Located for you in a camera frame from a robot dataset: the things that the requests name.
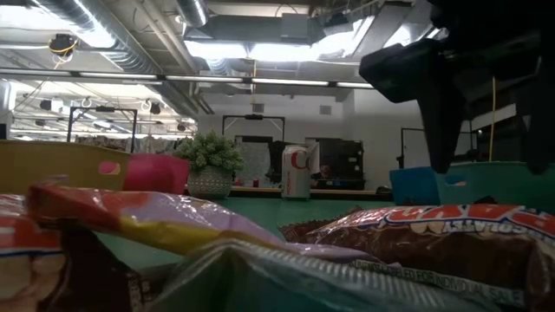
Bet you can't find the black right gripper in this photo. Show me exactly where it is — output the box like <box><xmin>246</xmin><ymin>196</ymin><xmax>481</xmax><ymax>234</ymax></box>
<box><xmin>416</xmin><ymin>0</ymin><xmax>555</xmax><ymax>177</ymax></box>

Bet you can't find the clear Jolly Rancher packet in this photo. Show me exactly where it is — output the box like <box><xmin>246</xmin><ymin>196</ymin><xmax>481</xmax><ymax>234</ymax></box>
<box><xmin>147</xmin><ymin>237</ymin><xmax>500</xmax><ymax>312</ymax></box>

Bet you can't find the grey-blue plastic bin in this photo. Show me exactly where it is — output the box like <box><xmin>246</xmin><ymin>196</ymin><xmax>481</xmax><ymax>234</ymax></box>
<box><xmin>435</xmin><ymin>160</ymin><xmax>555</xmax><ymax>213</ymax></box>

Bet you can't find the blue plastic bin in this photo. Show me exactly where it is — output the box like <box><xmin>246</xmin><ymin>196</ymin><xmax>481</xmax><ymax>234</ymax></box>
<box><xmin>388</xmin><ymin>166</ymin><xmax>441</xmax><ymax>207</ymax></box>

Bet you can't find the silver Diet Coke can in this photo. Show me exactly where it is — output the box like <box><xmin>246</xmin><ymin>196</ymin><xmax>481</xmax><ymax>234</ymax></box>
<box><xmin>280</xmin><ymin>144</ymin><xmax>313</xmax><ymax>200</ymax></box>

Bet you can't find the artificial green potted plant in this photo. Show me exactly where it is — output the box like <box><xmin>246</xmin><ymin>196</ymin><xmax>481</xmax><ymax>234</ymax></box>
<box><xmin>173</xmin><ymin>129</ymin><xmax>246</xmax><ymax>200</ymax></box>

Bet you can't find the yellow Sour Patch bag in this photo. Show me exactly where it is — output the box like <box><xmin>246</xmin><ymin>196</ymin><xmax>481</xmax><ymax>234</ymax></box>
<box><xmin>25</xmin><ymin>175</ymin><xmax>378</xmax><ymax>265</ymax></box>

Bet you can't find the red plastic bin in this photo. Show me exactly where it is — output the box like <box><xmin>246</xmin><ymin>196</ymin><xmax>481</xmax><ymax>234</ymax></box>
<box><xmin>123</xmin><ymin>152</ymin><xmax>192</xmax><ymax>195</ymax></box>

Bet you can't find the orange plastic bin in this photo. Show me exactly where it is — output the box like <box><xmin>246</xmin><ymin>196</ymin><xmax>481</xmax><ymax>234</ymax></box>
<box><xmin>0</xmin><ymin>139</ymin><xmax>134</xmax><ymax>194</ymax></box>

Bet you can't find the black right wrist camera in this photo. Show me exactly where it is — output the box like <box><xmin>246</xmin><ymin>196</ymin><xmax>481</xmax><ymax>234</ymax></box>
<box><xmin>358</xmin><ymin>37</ymin><xmax>437</xmax><ymax>104</ymax></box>

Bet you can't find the black metal rig frame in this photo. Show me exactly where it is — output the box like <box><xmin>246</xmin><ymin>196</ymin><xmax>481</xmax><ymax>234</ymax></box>
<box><xmin>221</xmin><ymin>113</ymin><xmax>286</xmax><ymax>136</ymax></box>
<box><xmin>65</xmin><ymin>105</ymin><xmax>139</xmax><ymax>153</ymax></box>

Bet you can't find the silver round air duct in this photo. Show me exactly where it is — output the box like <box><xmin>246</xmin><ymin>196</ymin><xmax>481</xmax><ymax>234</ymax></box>
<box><xmin>174</xmin><ymin>0</ymin><xmax>210</xmax><ymax>28</ymax></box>

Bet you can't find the black yellow ceiling cable reel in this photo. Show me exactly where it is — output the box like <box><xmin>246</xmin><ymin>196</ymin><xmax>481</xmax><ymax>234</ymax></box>
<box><xmin>47</xmin><ymin>32</ymin><xmax>80</xmax><ymax>57</ymax></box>

